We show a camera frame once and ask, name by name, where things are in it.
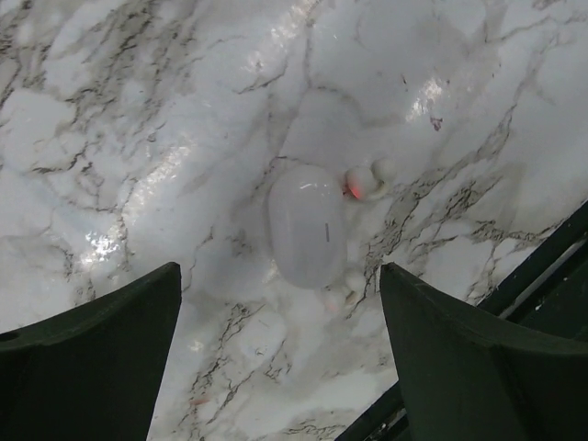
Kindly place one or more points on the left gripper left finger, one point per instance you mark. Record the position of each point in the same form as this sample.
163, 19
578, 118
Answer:
93, 372

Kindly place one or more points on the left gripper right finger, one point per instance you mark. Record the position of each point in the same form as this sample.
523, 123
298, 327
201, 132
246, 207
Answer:
466, 374

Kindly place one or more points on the white earbud front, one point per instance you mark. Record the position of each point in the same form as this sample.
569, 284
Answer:
345, 292

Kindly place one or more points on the white earbud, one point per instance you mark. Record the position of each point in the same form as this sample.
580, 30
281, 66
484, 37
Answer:
345, 292
371, 183

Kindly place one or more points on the white earbud right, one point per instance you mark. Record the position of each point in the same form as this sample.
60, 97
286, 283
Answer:
371, 183

